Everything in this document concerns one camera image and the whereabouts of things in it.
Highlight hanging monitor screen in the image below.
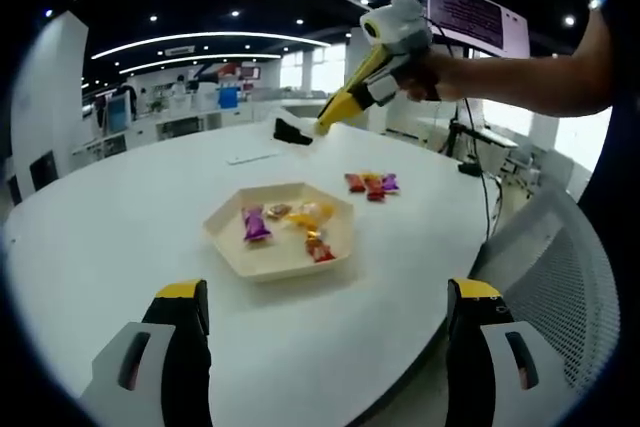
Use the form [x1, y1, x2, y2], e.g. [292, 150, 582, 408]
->
[421, 0, 531, 59]

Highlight black chair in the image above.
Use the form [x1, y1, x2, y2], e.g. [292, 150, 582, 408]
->
[4, 174, 24, 206]
[28, 149, 56, 193]

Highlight black tripod stand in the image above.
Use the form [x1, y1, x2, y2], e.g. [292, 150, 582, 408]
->
[438, 116, 519, 158]

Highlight light blue display stand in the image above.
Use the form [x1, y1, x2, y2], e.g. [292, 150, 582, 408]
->
[103, 94, 132, 136]

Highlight beige hexagonal container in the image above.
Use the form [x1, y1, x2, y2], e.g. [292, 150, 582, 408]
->
[202, 180, 356, 282]

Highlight person's right hand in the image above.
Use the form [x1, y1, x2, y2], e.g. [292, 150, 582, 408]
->
[399, 44, 469, 103]

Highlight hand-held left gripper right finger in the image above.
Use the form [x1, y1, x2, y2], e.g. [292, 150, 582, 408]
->
[446, 276, 574, 427]

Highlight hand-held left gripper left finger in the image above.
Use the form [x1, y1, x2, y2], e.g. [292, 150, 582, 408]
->
[82, 278, 214, 427]

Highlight person's dark clothing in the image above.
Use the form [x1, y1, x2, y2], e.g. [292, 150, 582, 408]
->
[577, 106, 640, 213]

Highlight yellow food packet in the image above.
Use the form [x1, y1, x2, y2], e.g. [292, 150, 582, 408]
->
[284, 199, 335, 228]

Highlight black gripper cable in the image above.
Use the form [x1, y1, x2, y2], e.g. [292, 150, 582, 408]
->
[462, 96, 504, 238]

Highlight grey mesh office chair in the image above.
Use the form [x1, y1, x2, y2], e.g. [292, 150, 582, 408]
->
[474, 186, 621, 393]

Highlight white counter cabinets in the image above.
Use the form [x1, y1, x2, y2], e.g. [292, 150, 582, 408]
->
[69, 91, 331, 163]

